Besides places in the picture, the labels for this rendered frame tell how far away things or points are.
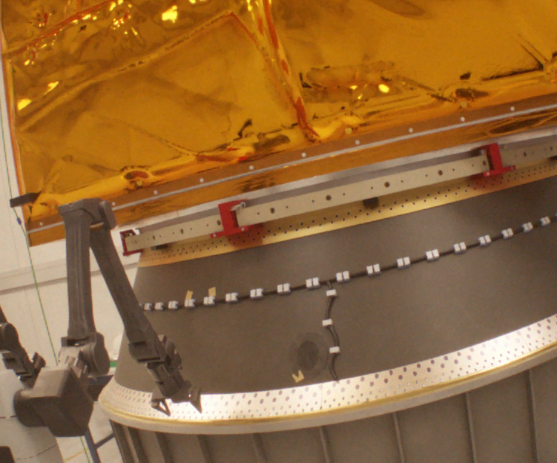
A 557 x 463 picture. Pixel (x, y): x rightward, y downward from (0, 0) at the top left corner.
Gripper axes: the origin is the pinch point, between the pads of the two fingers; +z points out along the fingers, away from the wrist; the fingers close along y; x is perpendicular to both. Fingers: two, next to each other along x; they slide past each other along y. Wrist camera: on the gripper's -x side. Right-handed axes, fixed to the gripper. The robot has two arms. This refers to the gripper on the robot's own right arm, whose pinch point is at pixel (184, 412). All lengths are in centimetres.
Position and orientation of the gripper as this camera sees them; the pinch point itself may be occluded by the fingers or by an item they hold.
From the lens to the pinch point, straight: 238.3
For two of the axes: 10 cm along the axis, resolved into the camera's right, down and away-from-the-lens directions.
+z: 3.2, 8.2, 4.8
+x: -1.1, 5.4, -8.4
